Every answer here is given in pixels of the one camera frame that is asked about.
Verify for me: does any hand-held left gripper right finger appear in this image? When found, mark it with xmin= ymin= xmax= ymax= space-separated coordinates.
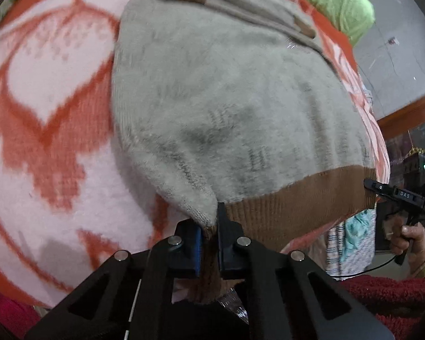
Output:
xmin=216 ymin=202 xmax=397 ymax=340

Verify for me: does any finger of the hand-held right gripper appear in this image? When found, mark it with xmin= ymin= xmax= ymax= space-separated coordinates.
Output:
xmin=364 ymin=178 xmax=425 ymax=216

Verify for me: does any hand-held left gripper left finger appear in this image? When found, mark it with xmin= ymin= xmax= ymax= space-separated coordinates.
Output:
xmin=25 ymin=220 xmax=203 ymax=340

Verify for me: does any grey knit sweater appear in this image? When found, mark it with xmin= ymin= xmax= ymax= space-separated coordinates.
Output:
xmin=110 ymin=0 xmax=376 ymax=307

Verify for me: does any person's right hand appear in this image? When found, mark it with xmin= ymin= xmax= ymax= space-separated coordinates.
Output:
xmin=383 ymin=215 xmax=425 ymax=280

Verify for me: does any wooden cabinet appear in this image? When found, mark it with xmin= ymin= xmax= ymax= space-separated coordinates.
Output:
xmin=377 ymin=92 xmax=425 ymax=185

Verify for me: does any teal cloth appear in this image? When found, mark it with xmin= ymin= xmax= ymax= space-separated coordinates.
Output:
xmin=340 ymin=212 xmax=371 ymax=263

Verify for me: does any white striped cloth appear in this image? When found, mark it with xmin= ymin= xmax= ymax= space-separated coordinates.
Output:
xmin=325 ymin=216 xmax=376 ymax=276

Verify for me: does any red fleece cloth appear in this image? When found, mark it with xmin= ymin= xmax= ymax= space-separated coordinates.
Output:
xmin=340 ymin=275 xmax=425 ymax=331

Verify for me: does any orange and white blanket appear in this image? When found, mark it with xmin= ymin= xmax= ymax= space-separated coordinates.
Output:
xmin=0 ymin=0 xmax=392 ymax=309

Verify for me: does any magenta cloth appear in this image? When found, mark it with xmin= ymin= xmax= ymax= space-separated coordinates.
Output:
xmin=0 ymin=283 xmax=40 ymax=339

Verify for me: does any black cable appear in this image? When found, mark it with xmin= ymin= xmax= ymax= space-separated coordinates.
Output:
xmin=328 ymin=253 xmax=401 ymax=279

